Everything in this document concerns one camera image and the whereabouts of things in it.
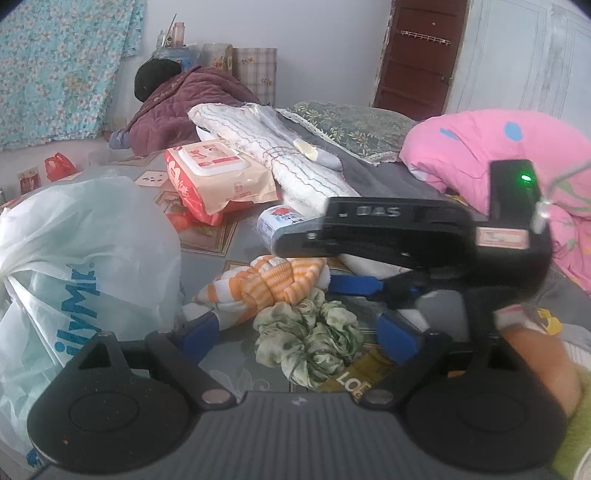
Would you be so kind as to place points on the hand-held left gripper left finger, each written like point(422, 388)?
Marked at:
point(198, 334)

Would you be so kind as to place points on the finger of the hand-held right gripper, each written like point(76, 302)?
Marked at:
point(332, 244)
point(355, 284)

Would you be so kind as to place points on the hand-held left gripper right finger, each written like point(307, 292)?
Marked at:
point(397, 337)

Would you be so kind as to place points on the gold tissue packet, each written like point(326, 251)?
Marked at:
point(355, 374)

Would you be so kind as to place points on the orange white striped cloth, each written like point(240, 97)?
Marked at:
point(268, 281)

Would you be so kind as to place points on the person's right forearm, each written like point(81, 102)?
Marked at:
point(577, 438)

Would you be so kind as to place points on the person's right hand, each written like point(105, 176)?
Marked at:
point(540, 369)

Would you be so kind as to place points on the small white tissue pack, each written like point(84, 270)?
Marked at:
point(281, 221)

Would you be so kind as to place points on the green floral scrunchie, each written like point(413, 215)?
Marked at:
point(304, 341)

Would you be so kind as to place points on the green patterned pillow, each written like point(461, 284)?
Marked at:
point(351, 124)

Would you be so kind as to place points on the pink quilt blue dots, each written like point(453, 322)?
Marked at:
point(461, 138)

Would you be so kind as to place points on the pink red wet wipes pack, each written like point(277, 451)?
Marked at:
point(217, 184)

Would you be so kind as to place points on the white plastic bag teal print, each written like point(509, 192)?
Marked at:
point(92, 230)

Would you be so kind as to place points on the plaid rolled mat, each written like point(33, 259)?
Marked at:
point(217, 55)
point(256, 74)

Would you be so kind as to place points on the brown wooden door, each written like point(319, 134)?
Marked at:
point(415, 74)

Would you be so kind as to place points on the white wooden door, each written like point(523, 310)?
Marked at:
point(517, 55)

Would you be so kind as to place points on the red plastic bag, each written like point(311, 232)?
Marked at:
point(60, 167)

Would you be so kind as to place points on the metal hook rack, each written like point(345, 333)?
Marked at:
point(425, 38)

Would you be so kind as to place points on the red printed packet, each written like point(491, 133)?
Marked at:
point(28, 181)

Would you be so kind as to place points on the blue water jug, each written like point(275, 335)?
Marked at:
point(182, 57)

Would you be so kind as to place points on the pink bottle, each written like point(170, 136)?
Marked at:
point(178, 34)

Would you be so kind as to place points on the teal floral hanging cloth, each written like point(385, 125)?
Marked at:
point(55, 69)

